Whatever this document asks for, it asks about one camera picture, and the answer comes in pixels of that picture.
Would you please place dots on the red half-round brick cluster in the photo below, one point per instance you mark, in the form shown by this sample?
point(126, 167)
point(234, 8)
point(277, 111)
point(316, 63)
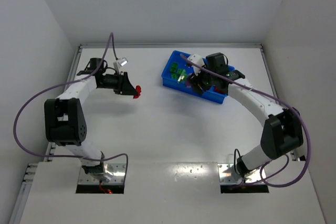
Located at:
point(138, 90)

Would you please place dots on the blue plastic divided bin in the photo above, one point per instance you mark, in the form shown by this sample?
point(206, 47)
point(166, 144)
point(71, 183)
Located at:
point(212, 94)

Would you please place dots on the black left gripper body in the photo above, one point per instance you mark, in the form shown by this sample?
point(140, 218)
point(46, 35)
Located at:
point(124, 84)

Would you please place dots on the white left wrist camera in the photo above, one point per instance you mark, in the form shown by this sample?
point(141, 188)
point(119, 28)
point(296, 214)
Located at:
point(119, 63)

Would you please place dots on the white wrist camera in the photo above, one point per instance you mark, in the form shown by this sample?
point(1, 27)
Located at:
point(119, 63)
point(198, 60)

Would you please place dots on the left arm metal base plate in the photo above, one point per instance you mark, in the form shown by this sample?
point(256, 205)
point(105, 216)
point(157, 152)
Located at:
point(107, 174)

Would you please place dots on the green duplo brick number three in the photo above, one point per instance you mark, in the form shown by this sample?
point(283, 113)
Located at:
point(174, 76)

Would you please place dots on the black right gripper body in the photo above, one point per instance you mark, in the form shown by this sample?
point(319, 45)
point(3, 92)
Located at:
point(197, 84)

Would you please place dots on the green small duplo brick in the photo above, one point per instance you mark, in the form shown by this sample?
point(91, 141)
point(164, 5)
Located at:
point(180, 72)

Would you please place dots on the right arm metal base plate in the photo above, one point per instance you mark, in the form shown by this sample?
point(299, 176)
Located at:
point(228, 176)

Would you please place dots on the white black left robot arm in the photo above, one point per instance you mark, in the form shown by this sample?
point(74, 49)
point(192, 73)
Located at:
point(65, 123)

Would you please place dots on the green brick cluster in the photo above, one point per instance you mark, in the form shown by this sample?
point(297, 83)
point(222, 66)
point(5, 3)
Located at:
point(183, 78)

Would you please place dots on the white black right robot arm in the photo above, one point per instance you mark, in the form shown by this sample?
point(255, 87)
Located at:
point(281, 132)

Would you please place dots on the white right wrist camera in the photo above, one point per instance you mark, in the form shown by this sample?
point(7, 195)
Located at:
point(198, 60)

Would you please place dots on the green sloped duplo brick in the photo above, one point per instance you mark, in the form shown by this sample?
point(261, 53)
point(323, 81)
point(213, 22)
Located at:
point(174, 67)

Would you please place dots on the purple rounded brick cluster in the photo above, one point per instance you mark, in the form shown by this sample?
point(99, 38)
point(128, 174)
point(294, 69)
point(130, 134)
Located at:
point(188, 84)

